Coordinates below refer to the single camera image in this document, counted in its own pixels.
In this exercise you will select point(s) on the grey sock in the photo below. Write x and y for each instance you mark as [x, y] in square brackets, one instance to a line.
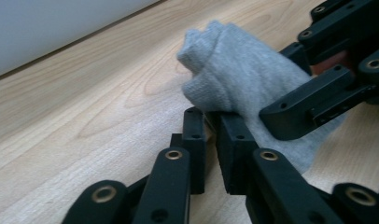
[240, 71]

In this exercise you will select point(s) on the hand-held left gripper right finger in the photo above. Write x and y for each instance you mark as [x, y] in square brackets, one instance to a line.
[237, 149]

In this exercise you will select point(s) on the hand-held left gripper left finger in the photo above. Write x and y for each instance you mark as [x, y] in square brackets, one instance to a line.
[193, 146]

